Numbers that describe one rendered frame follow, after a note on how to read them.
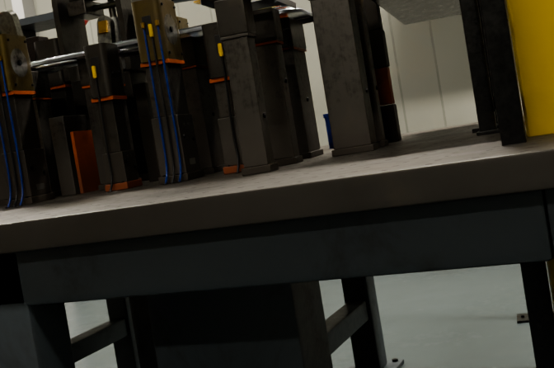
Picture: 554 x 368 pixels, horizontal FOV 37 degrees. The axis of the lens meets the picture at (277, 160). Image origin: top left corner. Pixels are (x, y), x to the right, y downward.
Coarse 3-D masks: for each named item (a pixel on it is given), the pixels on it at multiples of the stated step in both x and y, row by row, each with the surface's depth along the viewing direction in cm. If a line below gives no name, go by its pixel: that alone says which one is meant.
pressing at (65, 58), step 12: (288, 12) 171; (300, 12) 174; (180, 36) 180; (120, 48) 183; (132, 48) 186; (36, 60) 182; (48, 60) 179; (60, 60) 187; (72, 60) 190; (48, 72) 200
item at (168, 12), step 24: (144, 0) 156; (168, 0) 161; (144, 24) 156; (168, 24) 159; (144, 48) 157; (168, 48) 157; (168, 72) 157; (168, 96) 156; (168, 120) 157; (192, 120) 164; (168, 144) 158; (192, 144) 162; (168, 168) 158; (192, 168) 160
